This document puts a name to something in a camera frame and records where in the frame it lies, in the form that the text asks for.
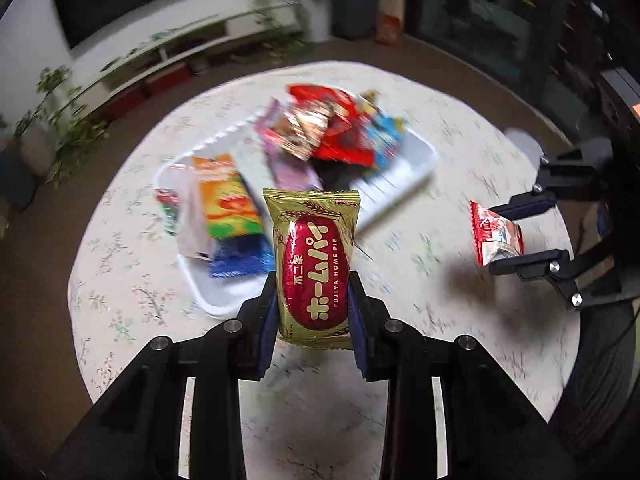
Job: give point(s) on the small-leaved trailing plant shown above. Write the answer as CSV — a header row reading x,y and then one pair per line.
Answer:
x,y
277,25

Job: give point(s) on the gold and red pie packet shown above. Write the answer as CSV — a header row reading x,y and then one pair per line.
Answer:
x,y
310,260

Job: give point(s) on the small white pot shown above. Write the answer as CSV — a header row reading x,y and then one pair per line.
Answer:
x,y
200,62

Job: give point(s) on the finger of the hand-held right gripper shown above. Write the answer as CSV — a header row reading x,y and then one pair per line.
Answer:
x,y
525,205
530,265

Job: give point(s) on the orange and green snack packet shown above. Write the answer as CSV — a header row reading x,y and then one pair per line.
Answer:
x,y
225,195

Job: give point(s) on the dark blue plant pot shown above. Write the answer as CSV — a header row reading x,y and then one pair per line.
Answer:
x,y
17,180

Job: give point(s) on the red storage box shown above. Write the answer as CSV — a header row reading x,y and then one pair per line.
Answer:
x,y
123,103
166,81

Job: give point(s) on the red and white snack packet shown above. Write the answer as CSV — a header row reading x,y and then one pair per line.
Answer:
x,y
492,232

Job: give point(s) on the pink purple snack packet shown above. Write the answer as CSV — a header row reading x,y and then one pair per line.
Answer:
x,y
292,172

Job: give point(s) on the floral tablecloth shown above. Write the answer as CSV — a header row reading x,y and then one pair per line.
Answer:
x,y
425,285

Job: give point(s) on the person's right forearm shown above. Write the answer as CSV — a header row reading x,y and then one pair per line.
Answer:
x,y
605,385

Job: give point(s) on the trailing green plant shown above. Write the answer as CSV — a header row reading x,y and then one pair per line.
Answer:
x,y
65,120

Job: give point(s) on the white plastic tray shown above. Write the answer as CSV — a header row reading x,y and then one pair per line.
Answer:
x,y
400,170

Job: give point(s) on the white TV cabinet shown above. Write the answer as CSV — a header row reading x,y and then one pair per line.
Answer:
x,y
165,55

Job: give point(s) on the yellow panda snack packet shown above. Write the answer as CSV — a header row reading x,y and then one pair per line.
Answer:
x,y
382,135

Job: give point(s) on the dark glass door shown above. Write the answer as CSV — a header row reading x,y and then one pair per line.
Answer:
x,y
475,10

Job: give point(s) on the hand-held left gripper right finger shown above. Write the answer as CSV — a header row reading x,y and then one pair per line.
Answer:
x,y
357,325

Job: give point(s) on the small red box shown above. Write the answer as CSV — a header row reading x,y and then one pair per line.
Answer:
x,y
388,30

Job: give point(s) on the large red snack packet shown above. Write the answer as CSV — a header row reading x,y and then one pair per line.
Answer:
x,y
345,130

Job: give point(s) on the blue snack packet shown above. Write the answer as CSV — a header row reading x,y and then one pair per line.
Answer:
x,y
235,260

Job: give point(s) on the brown foil snack packet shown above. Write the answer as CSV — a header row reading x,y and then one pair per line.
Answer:
x,y
300,132

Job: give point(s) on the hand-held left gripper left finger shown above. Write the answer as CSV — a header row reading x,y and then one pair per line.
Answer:
x,y
265,325

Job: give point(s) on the white plant pot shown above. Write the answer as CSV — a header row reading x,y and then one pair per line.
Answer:
x,y
37,150

